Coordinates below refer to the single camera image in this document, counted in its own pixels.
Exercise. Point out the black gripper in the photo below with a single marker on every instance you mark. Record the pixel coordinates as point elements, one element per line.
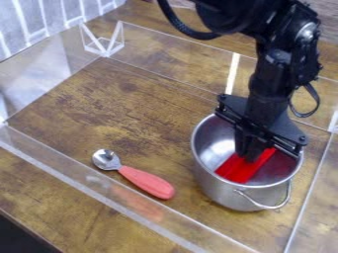
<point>261,123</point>

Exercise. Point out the red block object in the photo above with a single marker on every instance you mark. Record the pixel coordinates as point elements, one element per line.
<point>237,170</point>

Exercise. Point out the silver metal pot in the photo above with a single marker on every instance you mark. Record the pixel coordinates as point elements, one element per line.
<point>239,185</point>

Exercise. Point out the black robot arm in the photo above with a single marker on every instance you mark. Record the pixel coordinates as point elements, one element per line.
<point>285,27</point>

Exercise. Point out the spoon with pink handle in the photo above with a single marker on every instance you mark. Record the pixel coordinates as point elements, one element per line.
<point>108,161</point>

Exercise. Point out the clear acrylic enclosure wall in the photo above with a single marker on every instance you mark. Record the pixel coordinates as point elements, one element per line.
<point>114,86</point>

